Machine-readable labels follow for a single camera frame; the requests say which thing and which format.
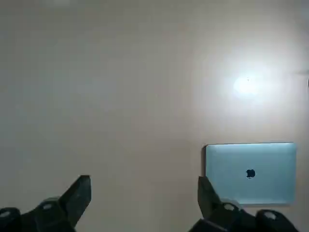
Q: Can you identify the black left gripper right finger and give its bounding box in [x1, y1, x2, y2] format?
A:
[187, 176, 300, 232]

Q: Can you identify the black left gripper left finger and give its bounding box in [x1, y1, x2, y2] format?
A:
[0, 175, 92, 232]

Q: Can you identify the silver closed laptop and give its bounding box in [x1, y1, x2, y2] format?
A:
[204, 142, 297, 206]

